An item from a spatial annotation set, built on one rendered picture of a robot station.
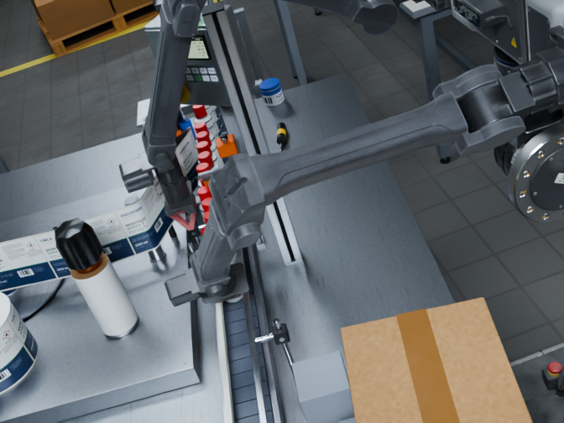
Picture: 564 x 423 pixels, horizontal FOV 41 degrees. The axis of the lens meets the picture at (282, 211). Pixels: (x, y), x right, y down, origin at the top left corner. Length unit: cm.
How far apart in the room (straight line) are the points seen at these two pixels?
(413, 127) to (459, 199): 225
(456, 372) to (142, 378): 75
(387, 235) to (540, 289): 110
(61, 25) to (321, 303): 454
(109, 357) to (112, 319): 9
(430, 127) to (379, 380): 39
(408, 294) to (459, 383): 58
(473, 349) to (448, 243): 190
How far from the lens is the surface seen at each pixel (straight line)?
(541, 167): 144
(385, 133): 105
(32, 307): 200
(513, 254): 301
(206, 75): 160
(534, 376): 230
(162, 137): 158
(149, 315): 181
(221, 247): 121
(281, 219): 179
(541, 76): 111
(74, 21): 601
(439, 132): 107
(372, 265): 180
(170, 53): 144
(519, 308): 281
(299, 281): 182
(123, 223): 188
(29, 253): 196
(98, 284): 170
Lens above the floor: 203
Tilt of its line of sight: 36 degrees down
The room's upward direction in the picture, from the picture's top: 18 degrees counter-clockwise
